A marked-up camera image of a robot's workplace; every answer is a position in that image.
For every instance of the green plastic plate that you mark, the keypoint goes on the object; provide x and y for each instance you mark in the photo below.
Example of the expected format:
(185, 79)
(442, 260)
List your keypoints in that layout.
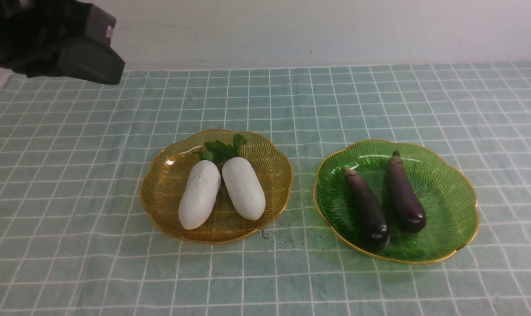
(447, 196)

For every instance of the white radish with leaves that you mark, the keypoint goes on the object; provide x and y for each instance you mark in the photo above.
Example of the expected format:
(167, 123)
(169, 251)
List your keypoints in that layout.
(239, 177)

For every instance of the dark purple eggplant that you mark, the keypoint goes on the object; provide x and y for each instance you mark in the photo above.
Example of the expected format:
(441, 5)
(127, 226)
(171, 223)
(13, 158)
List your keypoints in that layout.
(406, 205)
(370, 214)

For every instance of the amber plastic plate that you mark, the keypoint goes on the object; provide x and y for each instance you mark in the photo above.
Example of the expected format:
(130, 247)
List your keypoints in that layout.
(167, 177)

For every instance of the green checkered tablecloth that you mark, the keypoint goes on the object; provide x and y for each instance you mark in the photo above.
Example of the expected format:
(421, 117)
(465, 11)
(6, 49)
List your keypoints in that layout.
(75, 240)

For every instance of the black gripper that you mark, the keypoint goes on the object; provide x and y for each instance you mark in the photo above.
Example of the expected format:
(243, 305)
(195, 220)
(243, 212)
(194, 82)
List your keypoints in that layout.
(59, 38)

